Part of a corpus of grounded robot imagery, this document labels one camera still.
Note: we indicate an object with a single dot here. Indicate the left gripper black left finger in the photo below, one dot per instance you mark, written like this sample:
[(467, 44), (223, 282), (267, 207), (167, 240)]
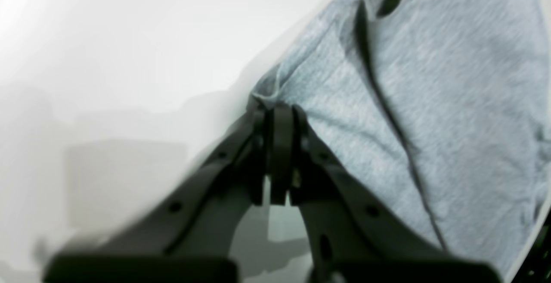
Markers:
[(187, 237)]

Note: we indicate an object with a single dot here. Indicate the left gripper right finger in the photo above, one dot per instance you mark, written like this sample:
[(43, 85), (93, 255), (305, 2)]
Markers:
[(354, 237)]

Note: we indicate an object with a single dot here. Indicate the grey T-shirt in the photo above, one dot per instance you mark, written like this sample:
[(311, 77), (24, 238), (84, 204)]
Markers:
[(439, 107)]

